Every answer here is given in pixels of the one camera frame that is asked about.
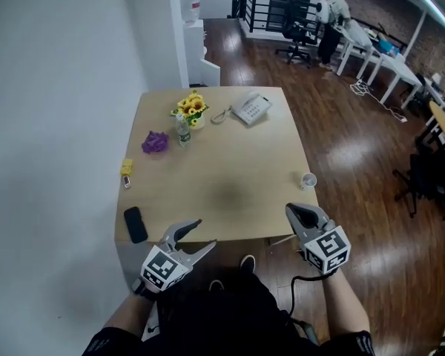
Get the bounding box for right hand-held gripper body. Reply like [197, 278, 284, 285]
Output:
[292, 219, 352, 276]

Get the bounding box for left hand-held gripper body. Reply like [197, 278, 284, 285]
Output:
[139, 231, 194, 293]

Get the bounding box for white cup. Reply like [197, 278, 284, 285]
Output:
[300, 172, 318, 192]

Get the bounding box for person's right forearm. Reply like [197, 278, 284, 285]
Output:
[320, 268, 371, 343]

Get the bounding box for person's left forearm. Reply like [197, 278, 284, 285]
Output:
[102, 290, 160, 335]

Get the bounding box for black wristwatch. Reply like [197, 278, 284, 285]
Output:
[131, 277, 159, 303]

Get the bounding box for black smartphone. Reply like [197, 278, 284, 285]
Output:
[123, 205, 149, 245]

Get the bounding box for person's black clothing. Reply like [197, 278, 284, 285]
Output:
[82, 271, 376, 356]

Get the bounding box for purple crumpled cloth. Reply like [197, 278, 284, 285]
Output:
[141, 129, 170, 155]

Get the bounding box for clear water bottle green label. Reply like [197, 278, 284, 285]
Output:
[174, 112, 191, 148]

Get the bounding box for white desk telephone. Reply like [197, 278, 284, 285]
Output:
[231, 91, 274, 127]

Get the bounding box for sunflowers in white pot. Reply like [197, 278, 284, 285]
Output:
[170, 90, 211, 130]

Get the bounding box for white long table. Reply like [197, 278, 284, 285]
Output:
[355, 50, 424, 110]
[335, 26, 386, 78]

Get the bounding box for white water dispenser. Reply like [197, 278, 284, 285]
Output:
[182, 19, 221, 88]

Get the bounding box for blue box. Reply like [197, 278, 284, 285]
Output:
[378, 39, 401, 56]

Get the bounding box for black office chair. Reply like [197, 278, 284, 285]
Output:
[269, 0, 320, 66]

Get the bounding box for white bag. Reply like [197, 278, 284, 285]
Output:
[346, 20, 374, 50]

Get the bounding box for black metal railing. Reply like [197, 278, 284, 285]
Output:
[231, 0, 322, 39]

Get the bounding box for large water dispenser bottle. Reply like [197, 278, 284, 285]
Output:
[179, 0, 202, 24]

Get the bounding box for long ceiling light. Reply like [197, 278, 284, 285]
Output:
[417, 0, 445, 31]

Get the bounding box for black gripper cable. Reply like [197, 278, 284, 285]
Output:
[288, 274, 337, 324]

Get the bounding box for white coiled telephone cord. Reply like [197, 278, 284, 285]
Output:
[211, 105, 234, 125]

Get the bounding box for white floor cable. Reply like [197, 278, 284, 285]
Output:
[350, 79, 409, 124]

